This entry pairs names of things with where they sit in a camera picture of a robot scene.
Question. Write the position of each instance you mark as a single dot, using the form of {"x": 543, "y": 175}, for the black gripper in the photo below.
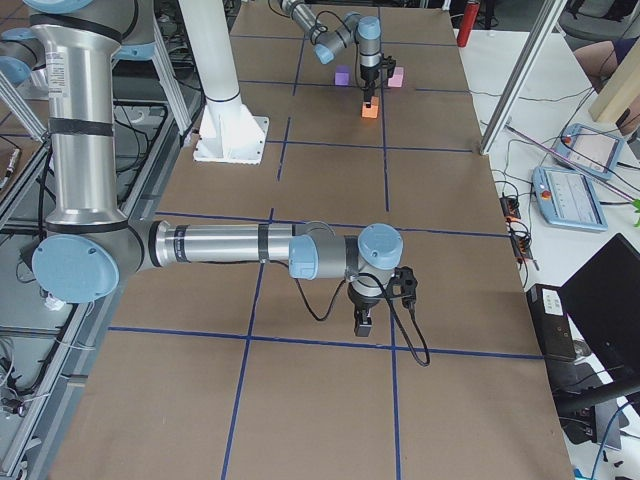
{"x": 368, "y": 77}
{"x": 361, "y": 302}

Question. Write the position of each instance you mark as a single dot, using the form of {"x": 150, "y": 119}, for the orange foam cube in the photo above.
{"x": 370, "y": 109}

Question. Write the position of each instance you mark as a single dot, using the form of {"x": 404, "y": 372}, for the pink foam cube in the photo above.
{"x": 396, "y": 79}

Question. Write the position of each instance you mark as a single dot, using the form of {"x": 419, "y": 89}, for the purple foam cube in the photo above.
{"x": 342, "y": 75}

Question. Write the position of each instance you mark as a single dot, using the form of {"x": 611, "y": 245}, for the red cylinder tube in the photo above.
{"x": 467, "y": 23}

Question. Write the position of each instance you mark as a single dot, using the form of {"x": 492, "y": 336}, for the orange black usb hub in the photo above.
{"x": 519, "y": 233}

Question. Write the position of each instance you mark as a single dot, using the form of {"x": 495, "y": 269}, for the black box device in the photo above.
{"x": 551, "y": 323}

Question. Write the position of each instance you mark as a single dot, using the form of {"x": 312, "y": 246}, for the near blue teach pendant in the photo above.
{"x": 567, "y": 199}

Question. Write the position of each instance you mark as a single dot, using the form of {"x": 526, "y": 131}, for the blue teach pendant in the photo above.
{"x": 594, "y": 150}
{"x": 567, "y": 199}

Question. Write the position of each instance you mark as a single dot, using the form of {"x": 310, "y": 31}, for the far blue teach pendant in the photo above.
{"x": 594, "y": 150}

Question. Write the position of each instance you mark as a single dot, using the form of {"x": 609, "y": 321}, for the black laptop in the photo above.
{"x": 602, "y": 300}

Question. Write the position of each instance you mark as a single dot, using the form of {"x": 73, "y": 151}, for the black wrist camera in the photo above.
{"x": 404, "y": 286}
{"x": 388, "y": 64}

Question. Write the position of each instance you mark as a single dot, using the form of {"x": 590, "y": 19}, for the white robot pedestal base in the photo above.
{"x": 228, "y": 132}

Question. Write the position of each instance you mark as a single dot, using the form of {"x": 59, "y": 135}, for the aluminium frame post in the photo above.
{"x": 543, "y": 26}

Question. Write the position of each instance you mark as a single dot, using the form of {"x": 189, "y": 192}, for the aluminium side frame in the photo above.
{"x": 78, "y": 226}

